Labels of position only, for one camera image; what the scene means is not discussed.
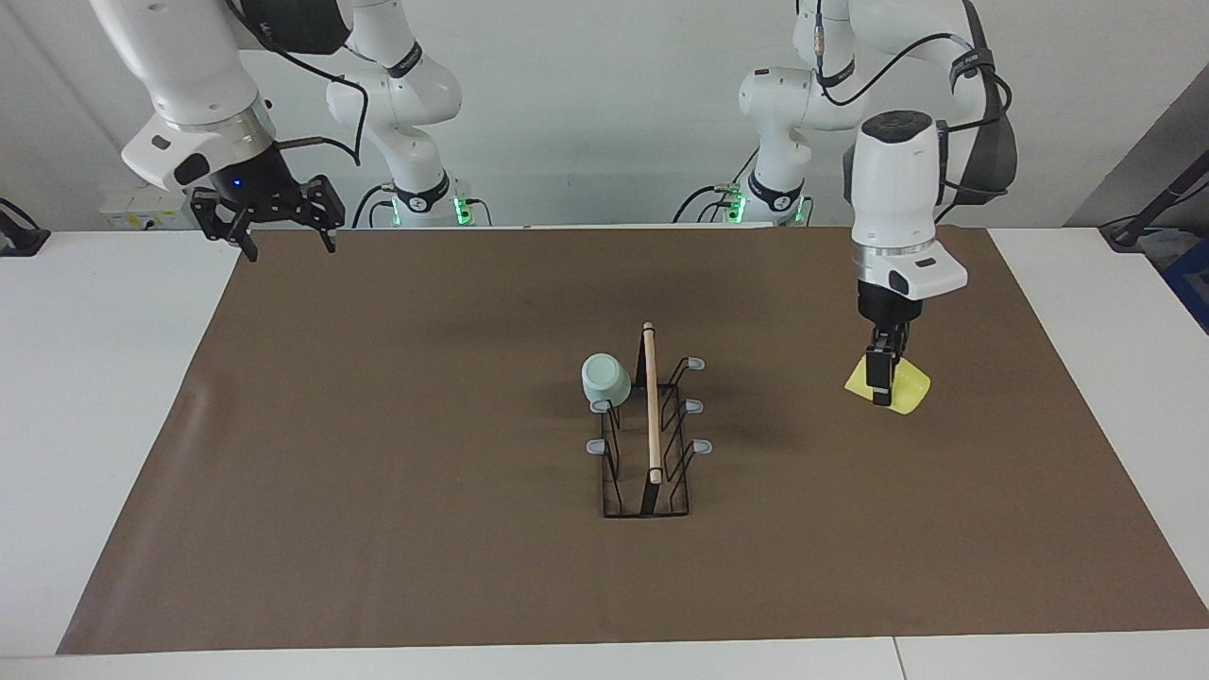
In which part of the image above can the pale green plastic cup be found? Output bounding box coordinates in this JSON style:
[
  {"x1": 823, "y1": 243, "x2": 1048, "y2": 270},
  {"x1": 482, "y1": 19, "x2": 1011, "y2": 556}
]
[{"x1": 580, "y1": 352, "x2": 632, "y2": 409}]

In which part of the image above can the brown table mat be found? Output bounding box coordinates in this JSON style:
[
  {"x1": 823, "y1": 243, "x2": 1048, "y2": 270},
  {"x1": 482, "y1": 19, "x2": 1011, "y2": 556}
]
[{"x1": 57, "y1": 225, "x2": 1209, "y2": 655}]

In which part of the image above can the yellow plastic cup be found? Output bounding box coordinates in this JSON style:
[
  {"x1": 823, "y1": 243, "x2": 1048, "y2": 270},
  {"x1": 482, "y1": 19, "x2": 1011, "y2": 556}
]
[{"x1": 843, "y1": 354, "x2": 931, "y2": 417}]

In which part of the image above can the white wall socket box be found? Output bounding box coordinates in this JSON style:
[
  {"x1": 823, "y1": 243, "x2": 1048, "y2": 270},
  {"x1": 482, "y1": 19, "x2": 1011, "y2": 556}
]
[{"x1": 99, "y1": 184, "x2": 204, "y2": 230}]

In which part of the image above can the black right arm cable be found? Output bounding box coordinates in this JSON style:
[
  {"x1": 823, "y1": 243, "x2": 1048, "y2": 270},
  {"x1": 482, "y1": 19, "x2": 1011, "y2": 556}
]
[{"x1": 227, "y1": 0, "x2": 369, "y2": 166}]

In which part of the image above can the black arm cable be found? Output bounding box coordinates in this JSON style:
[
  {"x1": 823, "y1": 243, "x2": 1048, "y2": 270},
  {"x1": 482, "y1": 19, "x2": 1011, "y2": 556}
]
[
  {"x1": 812, "y1": 0, "x2": 1016, "y2": 204},
  {"x1": 227, "y1": 0, "x2": 369, "y2": 166}
]

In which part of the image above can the black stand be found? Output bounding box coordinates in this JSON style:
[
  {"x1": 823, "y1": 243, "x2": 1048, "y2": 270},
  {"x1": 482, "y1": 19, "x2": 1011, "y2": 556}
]
[{"x1": 1098, "y1": 149, "x2": 1209, "y2": 251}]

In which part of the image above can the blue box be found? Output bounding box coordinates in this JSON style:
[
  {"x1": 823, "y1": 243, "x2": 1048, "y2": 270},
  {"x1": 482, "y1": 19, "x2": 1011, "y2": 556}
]
[{"x1": 1162, "y1": 236, "x2": 1209, "y2": 333}]

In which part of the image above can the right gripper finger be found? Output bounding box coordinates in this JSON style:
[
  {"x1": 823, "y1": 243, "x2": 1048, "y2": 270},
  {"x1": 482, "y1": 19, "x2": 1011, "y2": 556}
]
[
  {"x1": 282, "y1": 174, "x2": 347, "y2": 254},
  {"x1": 190, "y1": 187, "x2": 259, "y2": 264}
]

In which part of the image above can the black base cable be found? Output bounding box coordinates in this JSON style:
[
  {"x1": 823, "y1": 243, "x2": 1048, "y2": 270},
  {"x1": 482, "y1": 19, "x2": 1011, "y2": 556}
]
[
  {"x1": 351, "y1": 184, "x2": 398, "y2": 228},
  {"x1": 673, "y1": 142, "x2": 761, "y2": 225}
]

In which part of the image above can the black table clamp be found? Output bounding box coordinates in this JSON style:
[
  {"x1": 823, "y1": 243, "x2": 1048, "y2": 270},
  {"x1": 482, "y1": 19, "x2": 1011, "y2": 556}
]
[{"x1": 0, "y1": 196, "x2": 50, "y2": 258}]

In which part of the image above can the black right base cable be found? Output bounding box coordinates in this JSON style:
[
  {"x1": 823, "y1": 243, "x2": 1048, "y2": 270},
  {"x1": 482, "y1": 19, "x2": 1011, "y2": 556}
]
[{"x1": 351, "y1": 184, "x2": 398, "y2": 228}]

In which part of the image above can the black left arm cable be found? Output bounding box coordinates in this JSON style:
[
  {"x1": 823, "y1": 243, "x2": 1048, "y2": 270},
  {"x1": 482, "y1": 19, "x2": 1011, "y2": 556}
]
[{"x1": 812, "y1": 0, "x2": 1016, "y2": 204}]

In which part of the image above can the black left base cable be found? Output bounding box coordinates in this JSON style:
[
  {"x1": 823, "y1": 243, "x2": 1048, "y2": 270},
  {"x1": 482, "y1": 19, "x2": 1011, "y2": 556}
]
[{"x1": 673, "y1": 142, "x2": 761, "y2": 225}]

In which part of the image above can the black wire cup rack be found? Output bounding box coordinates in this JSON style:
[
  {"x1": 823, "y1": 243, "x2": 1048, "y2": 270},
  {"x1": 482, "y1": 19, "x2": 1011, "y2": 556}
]
[{"x1": 586, "y1": 321, "x2": 714, "y2": 519}]

